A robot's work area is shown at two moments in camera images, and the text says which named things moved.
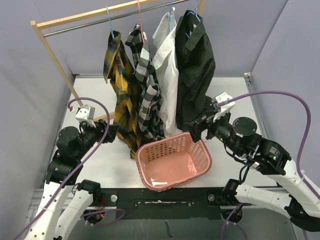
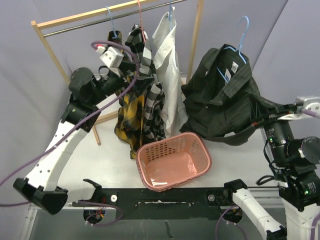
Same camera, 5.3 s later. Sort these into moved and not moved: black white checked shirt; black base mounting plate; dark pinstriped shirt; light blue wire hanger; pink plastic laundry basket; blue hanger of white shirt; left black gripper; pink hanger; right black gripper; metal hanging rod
Moved: right black gripper; dark pinstriped shirt; light blue wire hanger; left black gripper
Not moved: blue hanger of white shirt; metal hanging rod; pink plastic laundry basket; black base mounting plate; pink hanger; black white checked shirt
